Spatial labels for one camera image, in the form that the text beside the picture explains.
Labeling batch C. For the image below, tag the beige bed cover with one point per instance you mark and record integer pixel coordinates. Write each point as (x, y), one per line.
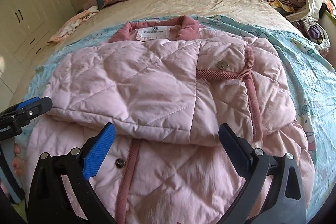
(253, 12)

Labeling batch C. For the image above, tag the light blue cartoon bedsheet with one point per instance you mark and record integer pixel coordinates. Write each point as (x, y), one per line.
(302, 61)

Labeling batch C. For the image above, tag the pink quilted jacket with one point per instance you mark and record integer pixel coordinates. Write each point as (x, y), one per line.
(168, 113)

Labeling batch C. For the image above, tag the cream wardrobe with handles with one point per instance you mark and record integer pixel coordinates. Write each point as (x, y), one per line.
(26, 26)

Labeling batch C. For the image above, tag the left hand painted nails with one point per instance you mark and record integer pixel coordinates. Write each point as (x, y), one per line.
(17, 163)

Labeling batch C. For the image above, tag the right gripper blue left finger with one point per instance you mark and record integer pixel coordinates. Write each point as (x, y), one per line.
(97, 150)

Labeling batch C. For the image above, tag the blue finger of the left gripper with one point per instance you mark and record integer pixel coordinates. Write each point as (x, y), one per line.
(27, 102)

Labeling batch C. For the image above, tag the right gripper dark blue right finger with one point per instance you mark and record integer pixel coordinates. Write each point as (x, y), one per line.
(238, 150)

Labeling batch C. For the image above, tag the peach floral cloth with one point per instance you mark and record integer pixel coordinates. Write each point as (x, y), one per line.
(70, 26)

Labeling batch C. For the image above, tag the basket with purple clothes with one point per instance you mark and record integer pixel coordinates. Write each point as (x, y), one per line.
(314, 32)

